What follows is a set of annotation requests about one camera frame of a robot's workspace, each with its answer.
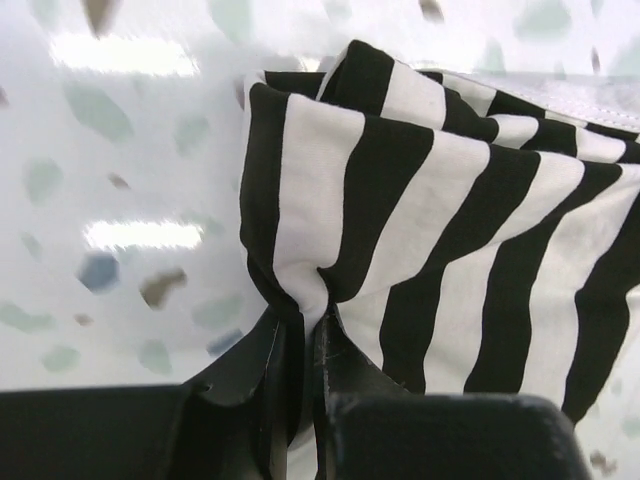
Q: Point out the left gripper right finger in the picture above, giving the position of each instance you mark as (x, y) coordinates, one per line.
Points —
(369, 427)

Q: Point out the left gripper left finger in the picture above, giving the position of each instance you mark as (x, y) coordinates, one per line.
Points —
(227, 422)

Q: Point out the black white striped tank top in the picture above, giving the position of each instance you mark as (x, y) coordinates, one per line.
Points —
(472, 240)

